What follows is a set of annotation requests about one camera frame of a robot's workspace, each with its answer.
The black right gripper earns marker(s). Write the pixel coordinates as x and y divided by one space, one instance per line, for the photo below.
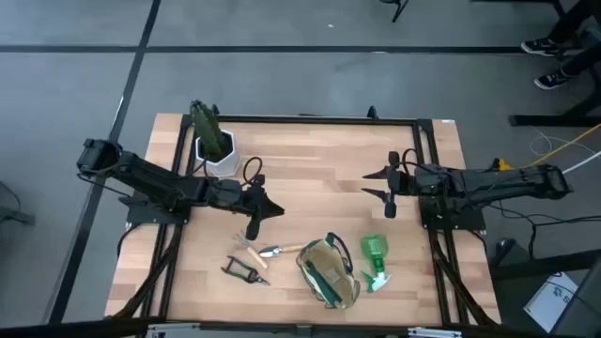
406 183

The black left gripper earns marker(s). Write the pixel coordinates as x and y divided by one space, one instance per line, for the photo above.
256 206

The green plastic spray bottle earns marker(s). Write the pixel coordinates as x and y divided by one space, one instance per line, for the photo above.
374 249

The beige green-trimmed gardening bag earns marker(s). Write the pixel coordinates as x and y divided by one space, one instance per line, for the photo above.
328 272

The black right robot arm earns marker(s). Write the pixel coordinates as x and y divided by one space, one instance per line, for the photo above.
493 185

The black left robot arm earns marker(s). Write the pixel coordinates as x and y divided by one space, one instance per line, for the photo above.
150 180

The white faceted plant pot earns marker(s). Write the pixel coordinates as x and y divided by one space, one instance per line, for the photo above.
225 166

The tall green cactus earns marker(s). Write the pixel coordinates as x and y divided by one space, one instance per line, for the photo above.
209 131

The silver aluminium extrusion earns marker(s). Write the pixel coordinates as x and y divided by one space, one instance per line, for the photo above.
434 333
174 331

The black desk foot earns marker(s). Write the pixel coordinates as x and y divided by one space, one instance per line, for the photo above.
540 120

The white printed box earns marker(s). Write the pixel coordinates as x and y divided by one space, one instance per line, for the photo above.
549 302

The person's leg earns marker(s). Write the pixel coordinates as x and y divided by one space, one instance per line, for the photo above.
573 21
584 61

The grey chair base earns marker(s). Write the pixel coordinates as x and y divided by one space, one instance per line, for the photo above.
14 217

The black frame bracket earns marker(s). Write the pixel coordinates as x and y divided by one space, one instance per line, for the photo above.
372 112

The black aluminium table frame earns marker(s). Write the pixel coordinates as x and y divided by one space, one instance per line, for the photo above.
305 120

